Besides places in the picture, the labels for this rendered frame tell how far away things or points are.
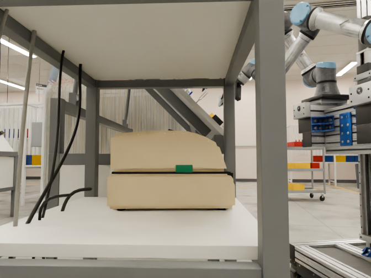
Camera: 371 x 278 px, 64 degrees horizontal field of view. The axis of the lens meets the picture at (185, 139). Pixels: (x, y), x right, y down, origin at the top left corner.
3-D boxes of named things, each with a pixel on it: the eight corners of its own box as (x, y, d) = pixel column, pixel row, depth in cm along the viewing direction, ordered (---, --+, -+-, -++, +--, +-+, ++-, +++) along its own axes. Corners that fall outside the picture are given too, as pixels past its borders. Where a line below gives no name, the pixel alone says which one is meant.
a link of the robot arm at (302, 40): (319, 12, 172) (268, 83, 196) (310, 6, 165) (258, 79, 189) (334, 21, 166) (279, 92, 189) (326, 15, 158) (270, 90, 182)
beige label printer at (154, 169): (223, 198, 90) (222, 134, 91) (236, 211, 69) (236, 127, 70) (123, 199, 90) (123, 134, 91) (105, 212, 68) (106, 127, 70)
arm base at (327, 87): (329, 100, 196) (329, 85, 197) (345, 95, 182) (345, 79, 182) (308, 99, 194) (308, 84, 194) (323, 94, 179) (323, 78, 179)
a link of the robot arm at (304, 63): (319, 87, 194) (271, 19, 194) (307, 92, 209) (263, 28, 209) (333, 77, 195) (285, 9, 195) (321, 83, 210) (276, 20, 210)
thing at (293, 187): (313, 197, 582) (311, 142, 588) (326, 201, 531) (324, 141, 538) (263, 197, 578) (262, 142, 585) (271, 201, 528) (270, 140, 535)
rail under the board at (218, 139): (213, 155, 220) (213, 146, 220) (230, 153, 102) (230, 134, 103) (205, 155, 220) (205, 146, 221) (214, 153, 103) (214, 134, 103)
